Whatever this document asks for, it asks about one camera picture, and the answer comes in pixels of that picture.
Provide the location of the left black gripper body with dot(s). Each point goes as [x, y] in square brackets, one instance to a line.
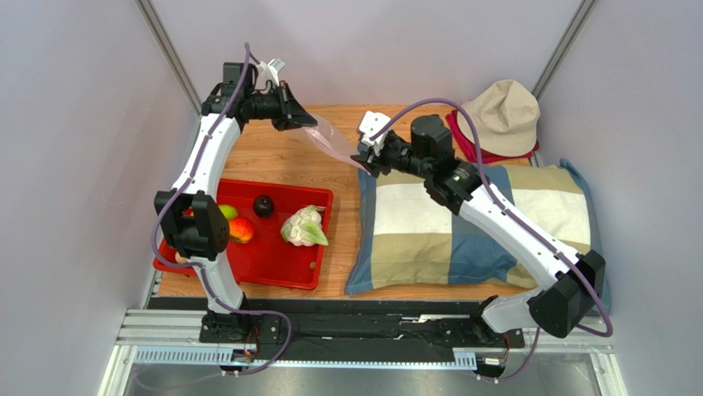
[276, 108]

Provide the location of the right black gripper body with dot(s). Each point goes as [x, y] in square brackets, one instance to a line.
[378, 156]

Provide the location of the clear zip top bag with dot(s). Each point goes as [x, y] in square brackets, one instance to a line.
[331, 141]

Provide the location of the white green cauliflower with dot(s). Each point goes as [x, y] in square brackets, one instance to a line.
[304, 228]

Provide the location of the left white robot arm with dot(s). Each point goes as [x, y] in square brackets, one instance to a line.
[188, 216]

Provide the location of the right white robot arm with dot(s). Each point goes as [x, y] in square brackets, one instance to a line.
[569, 283]

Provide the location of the red folded cloth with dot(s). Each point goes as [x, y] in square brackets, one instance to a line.
[467, 145]

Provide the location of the plaid blue beige pillow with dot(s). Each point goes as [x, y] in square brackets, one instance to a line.
[407, 238]

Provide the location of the dark purple mangosteen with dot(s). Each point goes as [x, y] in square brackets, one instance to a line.
[263, 207]

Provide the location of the red plastic tray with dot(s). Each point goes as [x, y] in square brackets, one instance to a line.
[268, 259]

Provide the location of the beige bucket hat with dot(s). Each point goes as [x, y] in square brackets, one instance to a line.
[503, 95]

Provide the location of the green apple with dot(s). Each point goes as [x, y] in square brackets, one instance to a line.
[228, 211]

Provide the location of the red yellow apple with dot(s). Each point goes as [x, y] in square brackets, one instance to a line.
[241, 229]

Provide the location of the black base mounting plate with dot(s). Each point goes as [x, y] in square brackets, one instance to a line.
[368, 331]

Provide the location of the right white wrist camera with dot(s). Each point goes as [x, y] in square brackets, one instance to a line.
[372, 130]

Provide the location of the aluminium frame rail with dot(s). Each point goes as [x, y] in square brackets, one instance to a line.
[157, 352]

